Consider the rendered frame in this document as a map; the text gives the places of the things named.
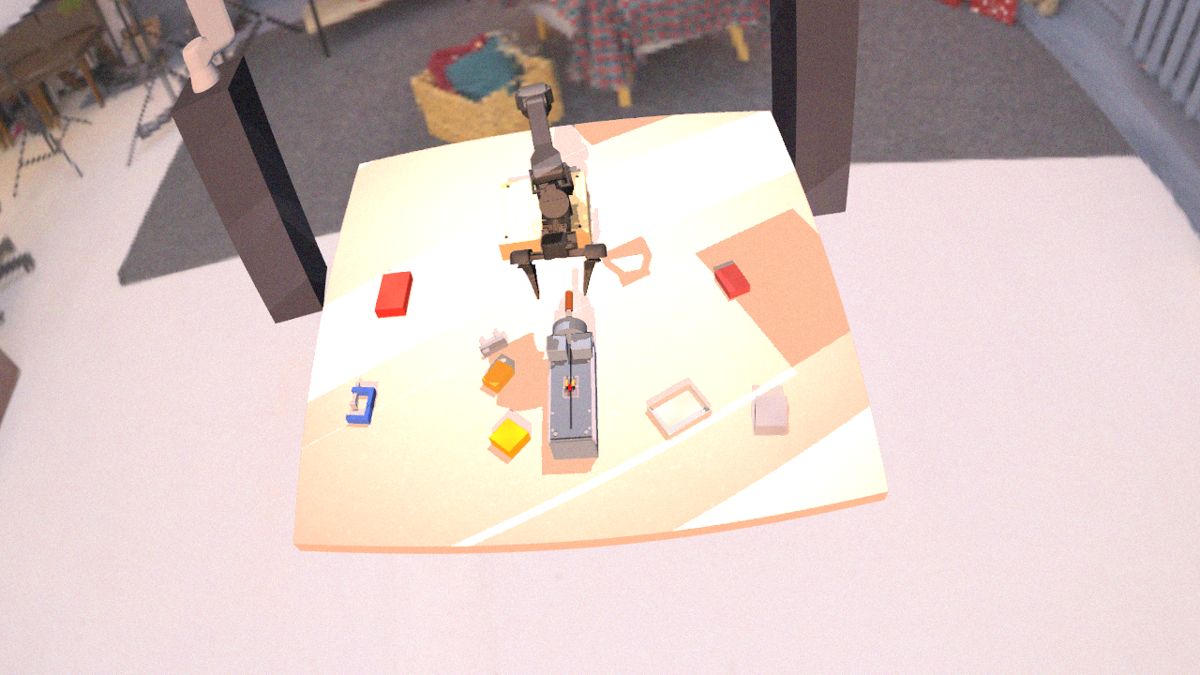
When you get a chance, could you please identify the red rectangular block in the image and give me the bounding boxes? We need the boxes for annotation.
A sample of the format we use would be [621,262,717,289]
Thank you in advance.
[715,264,750,299]
[374,271,413,318]

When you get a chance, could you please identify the blue rectangular block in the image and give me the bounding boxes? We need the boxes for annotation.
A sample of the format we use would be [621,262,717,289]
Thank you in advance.
[346,382,377,425]

